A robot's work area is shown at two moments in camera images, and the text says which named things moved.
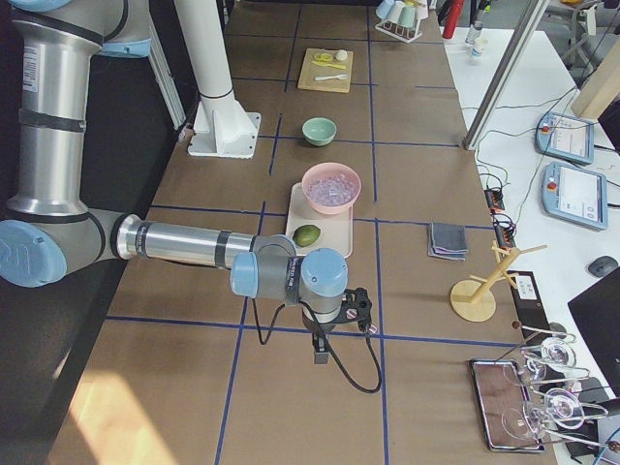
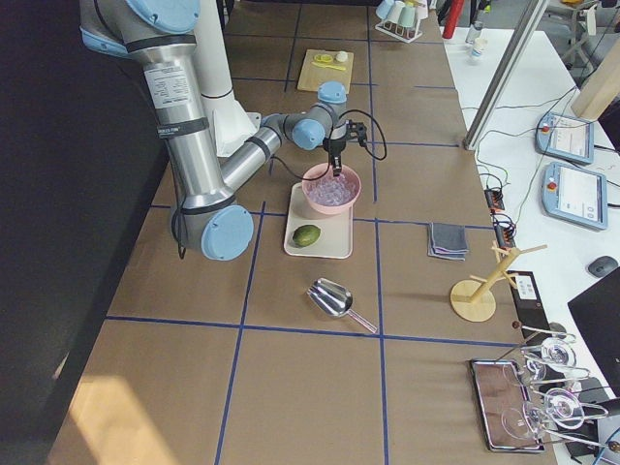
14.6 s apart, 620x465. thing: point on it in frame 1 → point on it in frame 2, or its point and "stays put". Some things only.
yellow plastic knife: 328,65 stays put
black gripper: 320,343 → 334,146
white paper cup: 480,47 stays put
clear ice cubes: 331,190 stays put
